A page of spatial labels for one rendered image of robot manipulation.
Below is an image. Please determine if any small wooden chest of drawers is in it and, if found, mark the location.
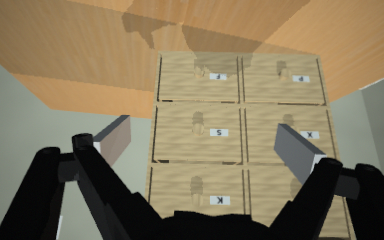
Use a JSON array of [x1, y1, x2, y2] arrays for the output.
[[144, 51, 355, 240]]

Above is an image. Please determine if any light wooden drawer front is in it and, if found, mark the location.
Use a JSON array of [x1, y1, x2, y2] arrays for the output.
[[244, 107, 335, 166], [247, 169, 348, 237], [159, 54, 238, 104], [241, 55, 324, 106], [154, 105, 241, 165], [150, 167, 244, 218]]

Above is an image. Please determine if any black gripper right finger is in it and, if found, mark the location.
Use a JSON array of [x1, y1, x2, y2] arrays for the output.
[[257, 123, 384, 240]]

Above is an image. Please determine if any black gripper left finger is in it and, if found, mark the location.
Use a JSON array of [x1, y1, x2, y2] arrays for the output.
[[0, 115, 187, 240]]

